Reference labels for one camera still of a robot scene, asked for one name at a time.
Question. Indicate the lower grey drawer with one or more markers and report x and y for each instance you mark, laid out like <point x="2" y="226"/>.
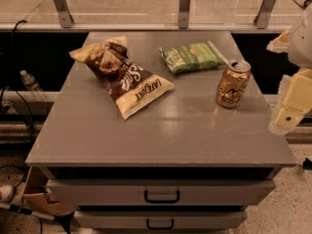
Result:
<point x="137" y="220"/>

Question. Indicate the clear plastic water bottle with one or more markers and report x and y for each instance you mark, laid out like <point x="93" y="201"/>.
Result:
<point x="32" y="85"/>

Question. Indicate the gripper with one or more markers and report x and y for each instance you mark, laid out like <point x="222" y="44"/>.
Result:
<point x="301" y="44"/>

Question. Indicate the right metal window bracket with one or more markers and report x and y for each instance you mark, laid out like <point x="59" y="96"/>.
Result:
<point x="263" y="16"/>

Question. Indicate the orange soda can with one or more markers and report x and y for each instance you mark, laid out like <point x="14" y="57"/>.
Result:
<point x="232" y="85"/>

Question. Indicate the left metal window bracket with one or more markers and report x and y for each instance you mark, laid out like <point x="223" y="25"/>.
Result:
<point x="64" y="16"/>

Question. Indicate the white black pole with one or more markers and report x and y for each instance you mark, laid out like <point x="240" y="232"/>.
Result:
<point x="63" y="220"/>

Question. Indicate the grey drawer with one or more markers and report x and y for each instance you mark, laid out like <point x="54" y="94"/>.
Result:
<point x="129" y="192"/>
<point x="137" y="220"/>

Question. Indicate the white shoe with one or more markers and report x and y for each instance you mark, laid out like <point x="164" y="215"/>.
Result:
<point x="6" y="193"/>

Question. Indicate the black drawer handle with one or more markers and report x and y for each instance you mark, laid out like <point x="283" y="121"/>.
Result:
<point x="161" y="198"/>
<point x="160" y="224"/>

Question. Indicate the upper grey drawer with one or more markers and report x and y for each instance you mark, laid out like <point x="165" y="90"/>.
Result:
<point x="129" y="192"/>

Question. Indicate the metal window bracket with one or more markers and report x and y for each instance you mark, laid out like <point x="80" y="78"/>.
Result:
<point x="183" y="14"/>
<point x="263" y="16"/>
<point x="64" y="16"/>

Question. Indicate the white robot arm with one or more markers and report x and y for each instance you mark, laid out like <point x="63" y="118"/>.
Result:
<point x="296" y="42"/>

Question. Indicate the black upper drawer handle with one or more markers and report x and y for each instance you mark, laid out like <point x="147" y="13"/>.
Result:
<point x="161" y="198"/>

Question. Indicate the brown cardboard box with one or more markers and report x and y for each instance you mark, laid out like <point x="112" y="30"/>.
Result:
<point x="40" y="198"/>

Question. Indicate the green chip bag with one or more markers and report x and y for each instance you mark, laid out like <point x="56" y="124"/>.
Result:
<point x="192" y="57"/>

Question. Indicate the brown yellow chip bag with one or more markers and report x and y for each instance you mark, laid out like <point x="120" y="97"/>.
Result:
<point x="129" y="85"/>

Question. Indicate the black lower drawer handle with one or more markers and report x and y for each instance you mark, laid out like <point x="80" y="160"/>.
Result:
<point x="160" y="224"/>

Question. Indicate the middle metal window bracket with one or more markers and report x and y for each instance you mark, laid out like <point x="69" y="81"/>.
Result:
<point x="183" y="14"/>

